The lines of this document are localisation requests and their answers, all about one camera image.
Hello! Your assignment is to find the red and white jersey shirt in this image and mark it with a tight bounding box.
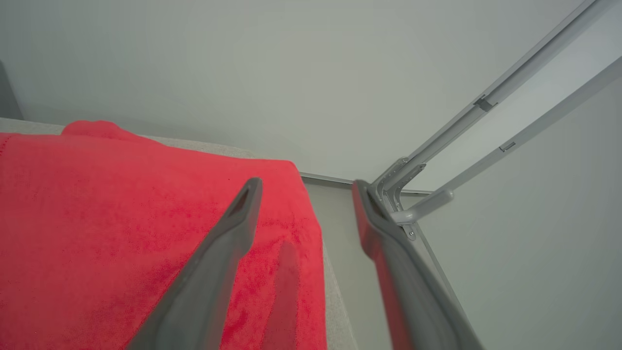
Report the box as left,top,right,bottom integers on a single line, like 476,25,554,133
0,120,327,350

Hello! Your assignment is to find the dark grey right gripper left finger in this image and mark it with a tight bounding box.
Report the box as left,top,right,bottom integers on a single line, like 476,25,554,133
126,177,263,350

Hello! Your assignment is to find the long grey bar handle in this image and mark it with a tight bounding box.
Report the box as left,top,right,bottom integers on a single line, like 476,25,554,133
390,56,622,226

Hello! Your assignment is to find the grey glass door frame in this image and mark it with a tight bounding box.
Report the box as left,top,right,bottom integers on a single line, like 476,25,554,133
368,0,622,321

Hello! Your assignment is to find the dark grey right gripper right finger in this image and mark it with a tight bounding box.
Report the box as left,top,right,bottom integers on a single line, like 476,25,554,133
352,179,484,350

